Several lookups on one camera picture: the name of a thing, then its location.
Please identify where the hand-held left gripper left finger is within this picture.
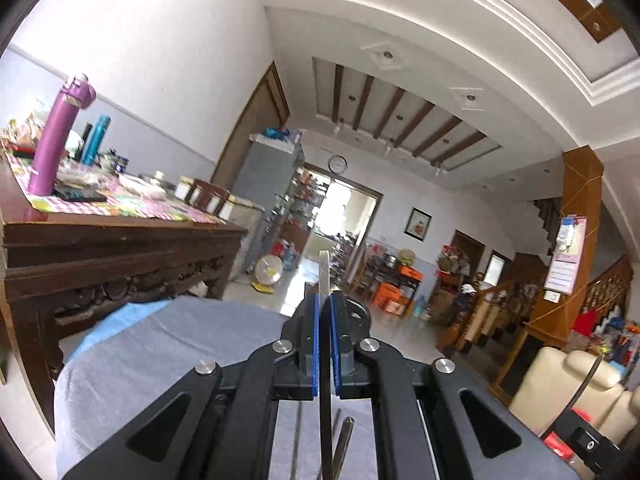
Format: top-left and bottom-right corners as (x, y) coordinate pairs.
(62, 282), (320, 480)

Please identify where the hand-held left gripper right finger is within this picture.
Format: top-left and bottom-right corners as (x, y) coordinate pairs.
(327, 290), (581, 480)

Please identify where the dark metal chopstick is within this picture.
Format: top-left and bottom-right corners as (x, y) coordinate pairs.
(330, 416), (355, 480)
(319, 250), (335, 480)
(294, 402), (302, 480)

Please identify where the beige sofa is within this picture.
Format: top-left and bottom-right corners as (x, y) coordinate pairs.
(509, 347), (640, 446)

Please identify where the white floor fan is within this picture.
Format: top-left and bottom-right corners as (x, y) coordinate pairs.
(252, 254), (283, 295)

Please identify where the dark wooden side table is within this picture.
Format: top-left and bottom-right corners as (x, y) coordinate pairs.
(365, 260), (426, 306)

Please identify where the glass shelf cabinet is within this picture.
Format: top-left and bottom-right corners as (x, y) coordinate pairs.
(280, 167), (331, 261)

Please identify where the white chest freezer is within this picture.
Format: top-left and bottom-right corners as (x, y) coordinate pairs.
(220, 195), (266, 281)

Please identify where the framed flower picture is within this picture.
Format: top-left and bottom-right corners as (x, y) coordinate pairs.
(404, 207), (432, 242)

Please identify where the wooden stair railing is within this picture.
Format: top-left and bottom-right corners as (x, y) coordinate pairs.
(437, 255), (633, 361)

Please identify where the grey tablecloth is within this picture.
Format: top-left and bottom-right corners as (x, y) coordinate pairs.
(54, 296), (551, 480)

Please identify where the grey refrigerator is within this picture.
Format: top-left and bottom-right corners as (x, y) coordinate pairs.
(231, 132), (306, 281)

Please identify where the dark wooden chair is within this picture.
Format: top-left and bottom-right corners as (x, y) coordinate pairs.
(186, 178), (232, 218)

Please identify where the blue undercloth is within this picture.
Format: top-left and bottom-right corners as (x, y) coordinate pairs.
(65, 302), (171, 361)

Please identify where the brown wooden door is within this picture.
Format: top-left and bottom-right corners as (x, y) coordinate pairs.
(211, 61), (291, 196)

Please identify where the colourful checkered table runner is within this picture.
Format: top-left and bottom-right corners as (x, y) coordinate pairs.
(0, 140), (228, 225)

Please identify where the carved dark wooden sideboard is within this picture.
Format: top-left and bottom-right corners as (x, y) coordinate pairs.
(0, 157), (249, 441)

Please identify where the teal bottle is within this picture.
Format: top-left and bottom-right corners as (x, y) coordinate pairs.
(81, 115), (112, 166)

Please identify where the black bottle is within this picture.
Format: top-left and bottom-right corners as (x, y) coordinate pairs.
(75, 122), (95, 161)

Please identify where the purple thermos bottle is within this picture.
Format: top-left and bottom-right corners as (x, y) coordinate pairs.
(27, 74), (97, 196)

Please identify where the black cable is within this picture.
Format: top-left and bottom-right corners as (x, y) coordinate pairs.
(546, 354), (604, 438)

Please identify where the wall calendar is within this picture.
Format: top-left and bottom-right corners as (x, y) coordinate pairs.
(542, 215), (587, 297)

